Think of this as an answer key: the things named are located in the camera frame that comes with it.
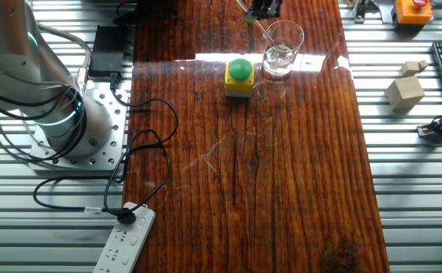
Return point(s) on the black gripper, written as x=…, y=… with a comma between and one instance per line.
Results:
x=268, y=4

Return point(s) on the clear glass stirring rod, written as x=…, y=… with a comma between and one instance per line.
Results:
x=264, y=31

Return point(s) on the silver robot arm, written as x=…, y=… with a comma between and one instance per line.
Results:
x=16, y=57

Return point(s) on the clear glass beaker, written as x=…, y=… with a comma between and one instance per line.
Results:
x=281, y=57

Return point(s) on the yellow box green push button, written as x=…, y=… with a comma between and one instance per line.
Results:
x=239, y=77

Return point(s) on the orange box red stop button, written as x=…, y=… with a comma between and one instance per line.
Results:
x=413, y=13

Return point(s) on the small wooden cube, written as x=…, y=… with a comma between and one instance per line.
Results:
x=409, y=69

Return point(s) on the black power adapter brick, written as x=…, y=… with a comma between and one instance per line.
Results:
x=107, y=51

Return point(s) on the large wooden cube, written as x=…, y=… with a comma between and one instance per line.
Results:
x=404, y=94

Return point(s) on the tiny wooden cube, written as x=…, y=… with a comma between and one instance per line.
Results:
x=422, y=65

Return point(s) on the white power strip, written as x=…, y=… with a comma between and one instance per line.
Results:
x=124, y=242

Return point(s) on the silver metal bracket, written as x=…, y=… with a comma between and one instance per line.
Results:
x=361, y=9

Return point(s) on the perforated aluminium base plate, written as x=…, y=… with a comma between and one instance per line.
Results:
x=108, y=102

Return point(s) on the grey metal clamp bracket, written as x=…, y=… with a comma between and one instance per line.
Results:
x=433, y=132

